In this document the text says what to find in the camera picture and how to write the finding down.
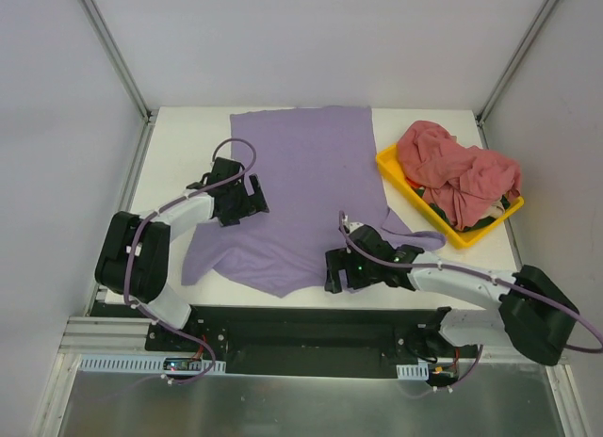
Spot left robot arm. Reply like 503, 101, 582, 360
94, 157, 269, 351

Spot white cloth in tray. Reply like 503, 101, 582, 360
481, 202, 507, 219

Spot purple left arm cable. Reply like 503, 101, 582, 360
122, 138, 258, 325

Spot green t shirt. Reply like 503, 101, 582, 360
429, 196, 511, 233

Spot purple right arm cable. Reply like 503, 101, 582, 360
337, 210, 603, 353

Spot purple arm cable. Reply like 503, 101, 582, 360
337, 210, 603, 353
122, 138, 258, 325

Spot right aluminium frame post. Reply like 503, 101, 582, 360
475, 0, 562, 128

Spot purple t shirt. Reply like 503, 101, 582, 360
181, 106, 446, 298

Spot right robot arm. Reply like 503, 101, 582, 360
324, 223, 577, 366

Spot white slotted cable duct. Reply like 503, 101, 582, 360
79, 354, 226, 376

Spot aluminium frame post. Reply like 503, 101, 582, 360
77, 0, 155, 123
475, 0, 562, 128

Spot left aluminium frame post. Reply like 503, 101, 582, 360
77, 0, 155, 123

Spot pink t shirt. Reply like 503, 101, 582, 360
396, 121, 522, 229

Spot yellow plastic tray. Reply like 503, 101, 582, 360
375, 145, 524, 250

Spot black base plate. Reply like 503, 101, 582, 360
91, 299, 480, 377

